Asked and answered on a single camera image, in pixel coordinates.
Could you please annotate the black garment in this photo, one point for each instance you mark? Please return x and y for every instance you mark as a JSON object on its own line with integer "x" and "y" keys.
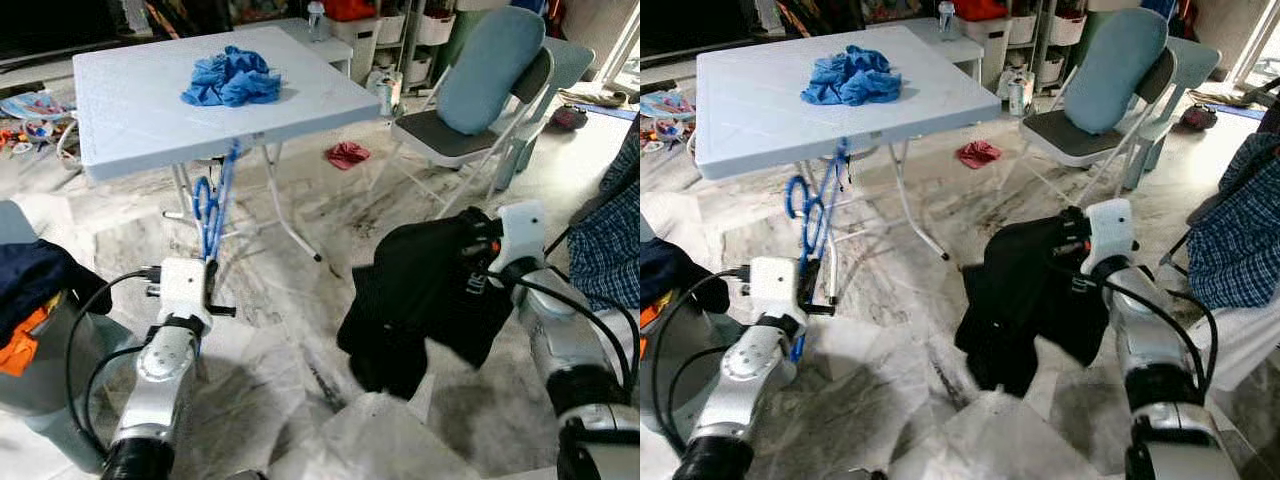
{"x": 1030, "y": 290}
{"x": 420, "y": 290}

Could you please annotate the blue plastic hanger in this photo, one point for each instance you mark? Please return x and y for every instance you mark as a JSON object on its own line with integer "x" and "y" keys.
{"x": 208, "y": 215}
{"x": 815, "y": 215}

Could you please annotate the blue plaid shirt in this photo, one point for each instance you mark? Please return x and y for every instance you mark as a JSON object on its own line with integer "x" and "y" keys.
{"x": 1235, "y": 240}
{"x": 610, "y": 240}

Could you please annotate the navy blue shorts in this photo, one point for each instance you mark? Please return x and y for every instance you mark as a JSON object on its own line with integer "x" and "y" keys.
{"x": 35, "y": 275}
{"x": 680, "y": 275}

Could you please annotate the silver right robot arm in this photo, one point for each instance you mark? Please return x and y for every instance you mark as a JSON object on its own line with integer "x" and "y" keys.
{"x": 1150, "y": 345}
{"x": 565, "y": 340}

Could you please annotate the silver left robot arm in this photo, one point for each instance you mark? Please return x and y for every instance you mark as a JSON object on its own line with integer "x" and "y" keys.
{"x": 160, "y": 380}
{"x": 745, "y": 380}

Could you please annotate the white grey folding chair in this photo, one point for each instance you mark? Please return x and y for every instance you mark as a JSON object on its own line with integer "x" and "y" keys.
{"x": 1065, "y": 135}
{"x": 440, "y": 140}

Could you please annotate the red floor cloth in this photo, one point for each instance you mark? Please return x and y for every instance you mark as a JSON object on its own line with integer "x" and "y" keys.
{"x": 347, "y": 155}
{"x": 978, "y": 154}

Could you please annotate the dark slipper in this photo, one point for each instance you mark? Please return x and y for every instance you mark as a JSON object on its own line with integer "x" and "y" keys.
{"x": 1198, "y": 118}
{"x": 568, "y": 118}

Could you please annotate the white green tin can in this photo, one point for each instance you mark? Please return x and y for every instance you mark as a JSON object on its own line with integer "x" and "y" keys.
{"x": 388, "y": 92}
{"x": 1019, "y": 92}

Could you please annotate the orange garment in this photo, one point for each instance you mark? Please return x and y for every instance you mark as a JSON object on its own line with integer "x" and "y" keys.
{"x": 650, "y": 312}
{"x": 20, "y": 350}

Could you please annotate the light blue cushion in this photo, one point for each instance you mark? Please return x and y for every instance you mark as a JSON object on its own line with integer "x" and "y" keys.
{"x": 1115, "y": 70}
{"x": 490, "y": 70}

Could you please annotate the white folding table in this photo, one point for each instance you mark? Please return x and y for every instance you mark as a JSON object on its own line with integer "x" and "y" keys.
{"x": 760, "y": 110}
{"x": 150, "y": 110}

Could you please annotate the white thin garment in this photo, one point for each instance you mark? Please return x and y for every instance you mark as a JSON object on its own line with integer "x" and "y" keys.
{"x": 1245, "y": 345}

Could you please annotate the blue crumpled garment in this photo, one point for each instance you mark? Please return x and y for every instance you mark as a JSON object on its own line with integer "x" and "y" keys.
{"x": 230, "y": 80}
{"x": 850, "y": 80}

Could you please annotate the white storage shelf unit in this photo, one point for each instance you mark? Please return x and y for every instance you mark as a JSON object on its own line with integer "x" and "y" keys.
{"x": 1000, "y": 35}
{"x": 355, "y": 35}

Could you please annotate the colourful baby bouncer seat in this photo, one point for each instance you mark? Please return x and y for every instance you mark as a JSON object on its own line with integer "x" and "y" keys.
{"x": 35, "y": 105}
{"x": 665, "y": 105}

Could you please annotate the white side table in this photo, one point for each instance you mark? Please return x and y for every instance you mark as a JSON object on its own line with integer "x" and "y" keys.
{"x": 945, "y": 48}
{"x": 300, "y": 30}

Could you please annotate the clear plastic bottle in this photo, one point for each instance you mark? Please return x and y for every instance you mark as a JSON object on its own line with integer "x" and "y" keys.
{"x": 946, "y": 20}
{"x": 316, "y": 20}

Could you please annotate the black television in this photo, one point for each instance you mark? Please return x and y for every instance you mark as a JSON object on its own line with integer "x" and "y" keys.
{"x": 60, "y": 25}
{"x": 690, "y": 22}

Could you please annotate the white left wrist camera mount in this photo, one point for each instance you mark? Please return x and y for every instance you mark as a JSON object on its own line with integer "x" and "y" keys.
{"x": 772, "y": 290}
{"x": 180, "y": 290}

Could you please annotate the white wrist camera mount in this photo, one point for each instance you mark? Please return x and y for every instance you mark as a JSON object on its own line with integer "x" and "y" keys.
{"x": 180, "y": 290}
{"x": 522, "y": 235}
{"x": 772, "y": 290}
{"x": 1112, "y": 232}

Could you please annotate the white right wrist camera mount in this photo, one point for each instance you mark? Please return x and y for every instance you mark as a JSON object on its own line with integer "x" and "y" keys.
{"x": 522, "y": 235}
{"x": 1112, "y": 232}

